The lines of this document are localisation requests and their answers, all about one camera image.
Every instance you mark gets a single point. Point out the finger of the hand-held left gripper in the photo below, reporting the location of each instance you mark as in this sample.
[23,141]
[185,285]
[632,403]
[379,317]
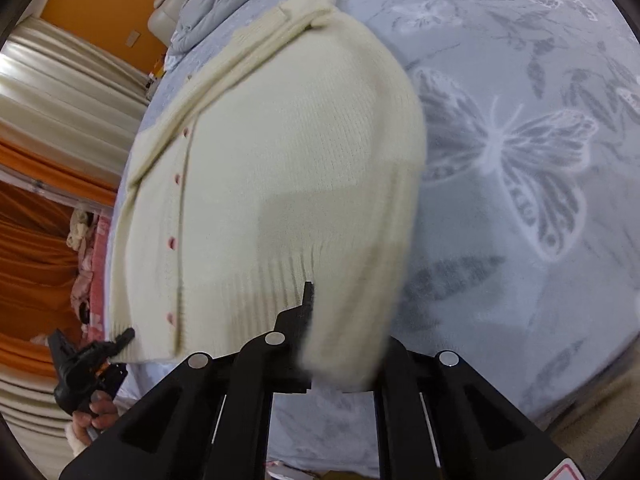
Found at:
[59,345]
[117,342]

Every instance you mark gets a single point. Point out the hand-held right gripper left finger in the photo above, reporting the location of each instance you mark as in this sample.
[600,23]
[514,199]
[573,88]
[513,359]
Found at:
[295,325]

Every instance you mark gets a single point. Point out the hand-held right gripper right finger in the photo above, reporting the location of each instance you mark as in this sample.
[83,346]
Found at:
[400,372]

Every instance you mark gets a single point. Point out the cream knit cardigan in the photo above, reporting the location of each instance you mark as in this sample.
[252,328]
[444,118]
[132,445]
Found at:
[300,135]

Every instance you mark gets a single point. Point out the person's left hand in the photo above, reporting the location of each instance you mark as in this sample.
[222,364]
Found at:
[100,417]

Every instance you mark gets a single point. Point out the cream curtain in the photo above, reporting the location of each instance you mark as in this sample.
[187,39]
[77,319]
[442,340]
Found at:
[60,90]
[30,410]

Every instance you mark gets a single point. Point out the pink blanket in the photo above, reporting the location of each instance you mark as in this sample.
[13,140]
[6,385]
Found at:
[95,280]

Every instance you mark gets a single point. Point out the orange curtain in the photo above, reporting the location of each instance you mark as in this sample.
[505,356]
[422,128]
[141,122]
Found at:
[35,260]

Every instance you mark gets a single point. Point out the beige cloth bundle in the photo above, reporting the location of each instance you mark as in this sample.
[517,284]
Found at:
[80,230]

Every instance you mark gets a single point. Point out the bed with butterfly sheet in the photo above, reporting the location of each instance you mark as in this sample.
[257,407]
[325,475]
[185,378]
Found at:
[500,210]

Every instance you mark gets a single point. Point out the grey duvet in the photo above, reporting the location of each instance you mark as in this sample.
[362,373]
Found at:
[220,5]

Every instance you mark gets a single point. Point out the beige padded headboard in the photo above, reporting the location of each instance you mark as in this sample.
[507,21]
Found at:
[165,15]

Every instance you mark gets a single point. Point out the white wall switch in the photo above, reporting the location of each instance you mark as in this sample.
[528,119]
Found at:
[133,39]

